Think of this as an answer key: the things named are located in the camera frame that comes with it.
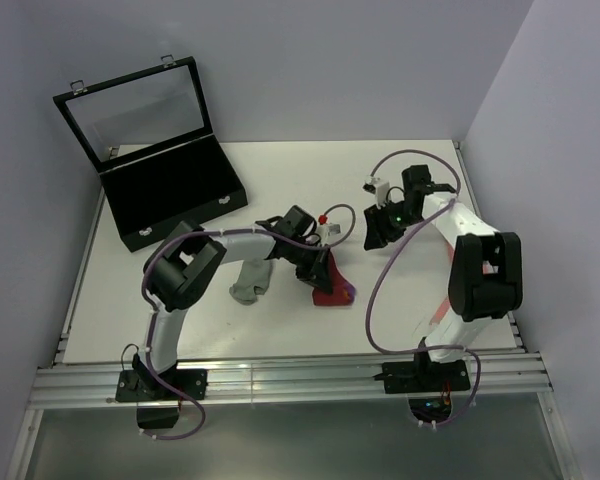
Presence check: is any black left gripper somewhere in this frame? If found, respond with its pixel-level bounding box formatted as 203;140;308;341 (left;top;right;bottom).
284;238;330;296

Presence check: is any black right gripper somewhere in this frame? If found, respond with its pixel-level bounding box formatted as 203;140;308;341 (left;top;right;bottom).
363;199;422;251

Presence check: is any maroon sock with orange cuff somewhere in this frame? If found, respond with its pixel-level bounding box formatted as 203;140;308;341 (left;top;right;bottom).
312;253;356;307

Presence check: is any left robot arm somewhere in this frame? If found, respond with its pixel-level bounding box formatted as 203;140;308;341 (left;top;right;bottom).
138;206;334;399

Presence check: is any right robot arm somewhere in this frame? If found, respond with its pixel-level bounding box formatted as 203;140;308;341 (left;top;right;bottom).
363;165;523;390

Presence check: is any grey-green ankle sock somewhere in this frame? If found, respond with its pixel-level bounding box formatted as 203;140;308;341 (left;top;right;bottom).
229;259;273;306

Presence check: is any pink patterned sock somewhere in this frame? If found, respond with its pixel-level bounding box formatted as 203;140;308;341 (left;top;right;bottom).
429;243;454;326

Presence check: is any black display case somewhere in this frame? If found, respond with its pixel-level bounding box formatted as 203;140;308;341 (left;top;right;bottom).
53;55;248;252

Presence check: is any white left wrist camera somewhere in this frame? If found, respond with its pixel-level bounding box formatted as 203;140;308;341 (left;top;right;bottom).
315;214;341;244

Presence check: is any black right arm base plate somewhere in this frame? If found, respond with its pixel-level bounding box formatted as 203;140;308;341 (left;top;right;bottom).
374;360;471;394

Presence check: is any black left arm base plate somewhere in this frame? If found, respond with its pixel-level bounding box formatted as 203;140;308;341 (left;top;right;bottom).
115;369;208;403

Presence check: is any aluminium frame rail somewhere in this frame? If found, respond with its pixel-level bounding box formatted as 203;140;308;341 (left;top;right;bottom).
27;351;552;410

